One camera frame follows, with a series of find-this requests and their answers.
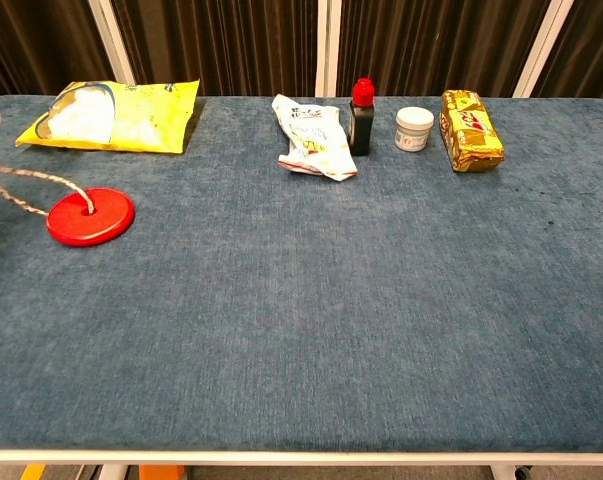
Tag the red round disc with hole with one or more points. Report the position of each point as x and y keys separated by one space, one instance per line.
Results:
x=111 y=220

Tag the yellow white snack bag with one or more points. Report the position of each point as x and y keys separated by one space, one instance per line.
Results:
x=151 y=120

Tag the blue fabric table cover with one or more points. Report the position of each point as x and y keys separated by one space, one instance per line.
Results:
x=301 y=310

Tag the white crumpled snack packet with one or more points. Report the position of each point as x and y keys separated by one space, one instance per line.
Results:
x=311 y=135

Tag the dark bottle with red cap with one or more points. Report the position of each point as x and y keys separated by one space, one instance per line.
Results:
x=361 y=130

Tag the small white round jar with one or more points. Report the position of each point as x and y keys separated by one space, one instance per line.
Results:
x=414 y=132

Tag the gold yellow wrapped snack pack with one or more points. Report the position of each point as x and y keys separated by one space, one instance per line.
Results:
x=473 y=135

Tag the dark brown pleated curtain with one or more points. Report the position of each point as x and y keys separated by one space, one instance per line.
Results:
x=431 y=45
x=591 y=45
x=41 y=40
x=221 y=45

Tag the white metal frame post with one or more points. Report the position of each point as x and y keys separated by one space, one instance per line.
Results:
x=113 y=40
x=543 y=45
x=328 y=45

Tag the white metal table frame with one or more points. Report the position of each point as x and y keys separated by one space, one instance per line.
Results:
x=301 y=458

